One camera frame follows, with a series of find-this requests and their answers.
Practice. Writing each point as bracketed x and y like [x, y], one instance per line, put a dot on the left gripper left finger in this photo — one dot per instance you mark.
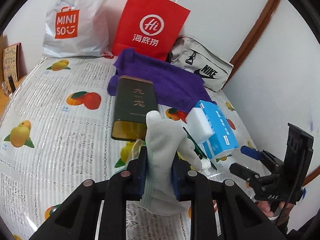
[98, 210]

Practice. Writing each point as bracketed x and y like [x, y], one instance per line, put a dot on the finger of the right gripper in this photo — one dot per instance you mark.
[270, 161]
[256, 182]

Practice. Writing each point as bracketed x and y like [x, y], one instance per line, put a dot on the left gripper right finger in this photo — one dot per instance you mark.
[219, 210]

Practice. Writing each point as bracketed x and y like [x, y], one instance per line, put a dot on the white tissue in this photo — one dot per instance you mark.
[206, 166]

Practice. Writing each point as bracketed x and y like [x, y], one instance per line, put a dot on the white sponge block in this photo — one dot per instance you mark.
[198, 125]

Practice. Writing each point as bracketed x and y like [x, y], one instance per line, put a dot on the white cotton glove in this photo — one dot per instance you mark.
[165, 137]

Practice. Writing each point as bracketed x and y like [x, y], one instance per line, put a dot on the blue tissue pack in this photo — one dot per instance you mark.
[222, 143]

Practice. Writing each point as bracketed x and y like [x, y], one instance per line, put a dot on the purple towel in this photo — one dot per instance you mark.
[174, 87]

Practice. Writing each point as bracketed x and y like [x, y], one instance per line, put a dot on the grey Nike pouch bag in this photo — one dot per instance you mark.
[190, 55]

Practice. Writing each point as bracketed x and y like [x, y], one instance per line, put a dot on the dark green tea tin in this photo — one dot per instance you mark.
[134, 99]

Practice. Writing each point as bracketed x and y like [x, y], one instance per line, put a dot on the wooden nightstand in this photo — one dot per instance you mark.
[4, 99]

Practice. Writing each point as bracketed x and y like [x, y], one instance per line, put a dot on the red Haidilao paper bag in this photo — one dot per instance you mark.
[150, 27]

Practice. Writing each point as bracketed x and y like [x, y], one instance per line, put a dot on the patterned book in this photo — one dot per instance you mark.
[11, 63]

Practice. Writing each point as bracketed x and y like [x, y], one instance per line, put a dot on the white Miniso plastic bag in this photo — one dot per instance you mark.
[76, 28]

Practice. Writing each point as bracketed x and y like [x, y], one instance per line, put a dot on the brown wooden door frame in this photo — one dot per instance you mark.
[253, 36]

